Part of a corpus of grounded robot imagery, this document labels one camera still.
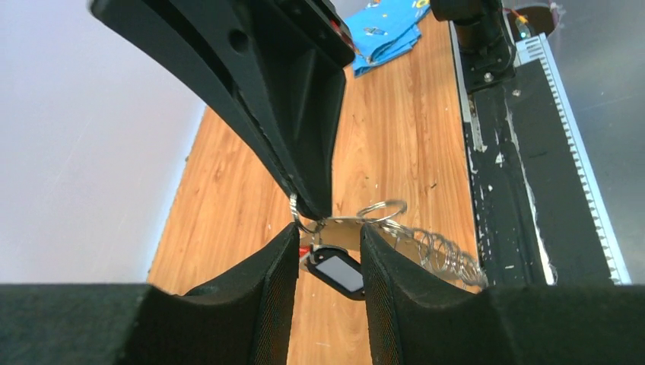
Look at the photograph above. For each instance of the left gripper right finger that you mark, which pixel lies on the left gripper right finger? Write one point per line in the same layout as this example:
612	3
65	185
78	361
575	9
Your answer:
416	318

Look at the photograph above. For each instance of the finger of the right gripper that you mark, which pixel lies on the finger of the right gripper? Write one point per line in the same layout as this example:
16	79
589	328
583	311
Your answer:
274	71

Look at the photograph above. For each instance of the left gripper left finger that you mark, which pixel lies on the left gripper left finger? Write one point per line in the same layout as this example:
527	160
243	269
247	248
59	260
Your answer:
242	316

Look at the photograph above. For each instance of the red handled metal key holder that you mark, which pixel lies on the red handled metal key holder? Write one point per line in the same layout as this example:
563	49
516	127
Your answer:
432	251

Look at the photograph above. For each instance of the black tag key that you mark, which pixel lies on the black tag key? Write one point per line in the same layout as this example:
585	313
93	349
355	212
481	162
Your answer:
335	267

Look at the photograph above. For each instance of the blue cloth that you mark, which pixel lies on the blue cloth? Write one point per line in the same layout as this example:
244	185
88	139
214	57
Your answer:
385	30

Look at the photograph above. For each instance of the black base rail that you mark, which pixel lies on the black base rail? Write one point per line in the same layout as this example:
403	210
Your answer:
539	213

